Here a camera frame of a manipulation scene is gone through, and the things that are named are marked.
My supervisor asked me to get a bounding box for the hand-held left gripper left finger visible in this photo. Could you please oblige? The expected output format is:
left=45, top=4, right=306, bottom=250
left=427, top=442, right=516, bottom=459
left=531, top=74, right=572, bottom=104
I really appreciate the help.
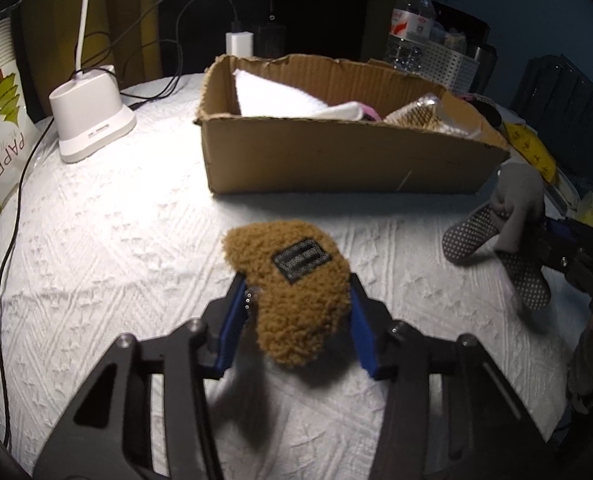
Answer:
left=34, top=275, right=250, bottom=480

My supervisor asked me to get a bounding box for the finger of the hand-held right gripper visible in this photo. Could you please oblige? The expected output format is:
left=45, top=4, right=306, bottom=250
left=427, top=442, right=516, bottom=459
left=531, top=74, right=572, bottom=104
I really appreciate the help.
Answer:
left=541, top=217, right=582, bottom=246
left=529, top=240, right=584, bottom=283

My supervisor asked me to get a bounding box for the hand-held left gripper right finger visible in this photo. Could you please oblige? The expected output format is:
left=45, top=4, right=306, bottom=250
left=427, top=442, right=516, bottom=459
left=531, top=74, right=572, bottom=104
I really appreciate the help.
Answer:
left=351, top=274, right=547, bottom=480

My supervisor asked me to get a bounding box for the grey dotted sock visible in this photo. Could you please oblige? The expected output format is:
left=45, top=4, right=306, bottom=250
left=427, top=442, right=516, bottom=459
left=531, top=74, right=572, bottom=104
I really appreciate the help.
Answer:
left=441, top=162, right=547, bottom=267
left=496, top=249, right=552, bottom=311

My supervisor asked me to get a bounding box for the brown fluffy fleece pouch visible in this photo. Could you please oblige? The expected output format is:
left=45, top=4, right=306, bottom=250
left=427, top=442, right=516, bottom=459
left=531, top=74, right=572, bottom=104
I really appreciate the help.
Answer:
left=223, top=220, right=353, bottom=368

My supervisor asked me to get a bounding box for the cotton swab bag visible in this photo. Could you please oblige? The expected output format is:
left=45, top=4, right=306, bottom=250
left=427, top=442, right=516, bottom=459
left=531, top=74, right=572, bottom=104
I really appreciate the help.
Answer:
left=383, top=92, right=482, bottom=137

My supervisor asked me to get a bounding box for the brown cardboard box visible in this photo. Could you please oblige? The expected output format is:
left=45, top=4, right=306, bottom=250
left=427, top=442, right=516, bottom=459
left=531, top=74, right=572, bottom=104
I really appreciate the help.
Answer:
left=194, top=54, right=511, bottom=196

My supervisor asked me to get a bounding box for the white towel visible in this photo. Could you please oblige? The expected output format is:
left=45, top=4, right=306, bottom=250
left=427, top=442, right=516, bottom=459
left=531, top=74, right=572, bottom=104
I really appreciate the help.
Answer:
left=234, top=71, right=329, bottom=117

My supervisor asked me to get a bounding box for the yellow printed packet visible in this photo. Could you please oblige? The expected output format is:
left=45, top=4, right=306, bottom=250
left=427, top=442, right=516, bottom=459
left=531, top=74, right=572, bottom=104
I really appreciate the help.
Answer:
left=501, top=120, right=558, bottom=181

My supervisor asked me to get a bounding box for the grey ribbed panel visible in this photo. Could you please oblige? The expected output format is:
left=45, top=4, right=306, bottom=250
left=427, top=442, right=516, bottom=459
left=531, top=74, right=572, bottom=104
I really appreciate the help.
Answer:
left=513, top=55, right=593, bottom=181

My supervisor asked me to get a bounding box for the white textured tablecloth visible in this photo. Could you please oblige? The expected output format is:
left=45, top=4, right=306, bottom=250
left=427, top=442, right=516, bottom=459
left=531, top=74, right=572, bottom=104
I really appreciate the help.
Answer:
left=0, top=72, right=593, bottom=480

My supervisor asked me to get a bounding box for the black table tennis paddle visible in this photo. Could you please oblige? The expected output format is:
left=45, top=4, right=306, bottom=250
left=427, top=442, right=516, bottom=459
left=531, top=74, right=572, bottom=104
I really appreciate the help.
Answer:
left=469, top=94, right=502, bottom=128

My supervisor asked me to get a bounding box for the white perforated basket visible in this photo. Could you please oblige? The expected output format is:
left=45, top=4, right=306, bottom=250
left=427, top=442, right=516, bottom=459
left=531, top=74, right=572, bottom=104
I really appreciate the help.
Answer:
left=406, top=35, right=479, bottom=93

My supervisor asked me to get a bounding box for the clear water bottle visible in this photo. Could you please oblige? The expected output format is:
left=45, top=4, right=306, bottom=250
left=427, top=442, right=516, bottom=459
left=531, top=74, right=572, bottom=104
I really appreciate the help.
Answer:
left=383, top=0, right=436, bottom=72

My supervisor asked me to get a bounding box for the white lamp base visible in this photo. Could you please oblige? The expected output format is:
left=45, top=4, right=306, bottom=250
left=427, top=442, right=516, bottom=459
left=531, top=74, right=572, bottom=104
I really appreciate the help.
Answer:
left=49, top=0, right=137, bottom=164

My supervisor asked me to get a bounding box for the white charger plug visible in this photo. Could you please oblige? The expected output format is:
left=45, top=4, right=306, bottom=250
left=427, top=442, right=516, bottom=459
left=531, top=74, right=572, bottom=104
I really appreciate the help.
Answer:
left=225, top=31, right=254, bottom=57

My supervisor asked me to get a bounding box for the black charger plug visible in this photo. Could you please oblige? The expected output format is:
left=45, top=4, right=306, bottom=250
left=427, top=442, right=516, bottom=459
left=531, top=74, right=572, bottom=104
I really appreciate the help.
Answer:
left=253, top=22, right=287, bottom=58

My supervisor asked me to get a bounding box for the paper cup pack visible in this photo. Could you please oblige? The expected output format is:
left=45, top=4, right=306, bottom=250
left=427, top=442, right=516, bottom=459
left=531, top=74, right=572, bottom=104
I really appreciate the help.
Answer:
left=0, top=15, right=42, bottom=246

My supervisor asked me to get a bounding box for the black lamp cable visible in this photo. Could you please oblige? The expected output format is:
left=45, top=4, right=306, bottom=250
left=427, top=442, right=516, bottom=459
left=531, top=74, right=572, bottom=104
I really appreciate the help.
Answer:
left=0, top=105, right=52, bottom=453

